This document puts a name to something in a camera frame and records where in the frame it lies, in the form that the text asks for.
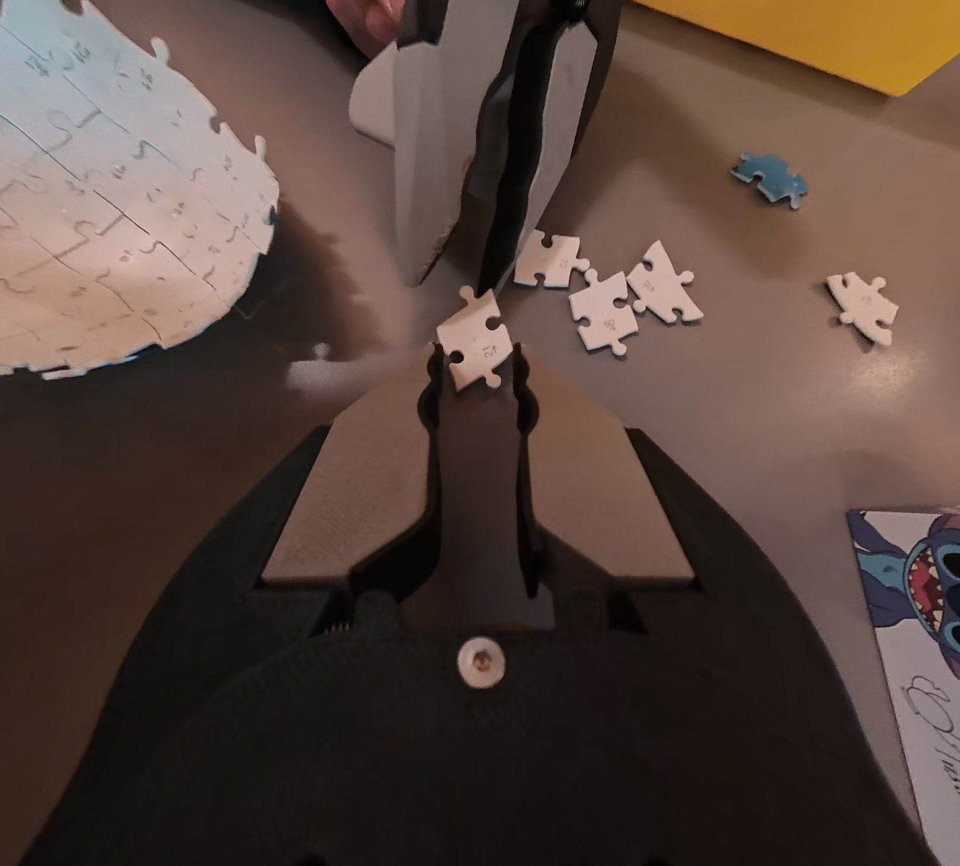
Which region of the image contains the blue puzzle piece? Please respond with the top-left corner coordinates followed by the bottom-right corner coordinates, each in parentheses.
top-left (729, 152), bottom-right (811, 211)

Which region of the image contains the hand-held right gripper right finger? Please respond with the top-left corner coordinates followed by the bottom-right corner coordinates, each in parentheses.
top-left (512, 344), bottom-right (696, 597)

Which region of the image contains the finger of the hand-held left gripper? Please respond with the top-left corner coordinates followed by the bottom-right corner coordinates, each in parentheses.
top-left (478, 18), bottom-right (600, 292)
top-left (393, 0), bottom-right (526, 288)

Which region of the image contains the white puzzle piece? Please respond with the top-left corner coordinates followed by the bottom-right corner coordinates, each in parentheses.
top-left (513, 228), bottom-right (592, 291)
top-left (567, 269), bottom-right (640, 358)
top-left (435, 284), bottom-right (517, 393)
top-left (626, 239), bottom-right (706, 325)
top-left (825, 271), bottom-right (900, 347)

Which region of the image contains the partly built puzzle ball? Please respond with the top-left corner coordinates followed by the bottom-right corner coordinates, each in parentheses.
top-left (0, 0), bottom-right (280, 381)

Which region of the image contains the blue box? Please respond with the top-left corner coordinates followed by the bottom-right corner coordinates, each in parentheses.
top-left (846, 506), bottom-right (960, 866)

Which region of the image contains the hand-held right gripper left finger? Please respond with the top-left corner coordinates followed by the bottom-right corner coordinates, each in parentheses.
top-left (261, 344), bottom-right (445, 597)

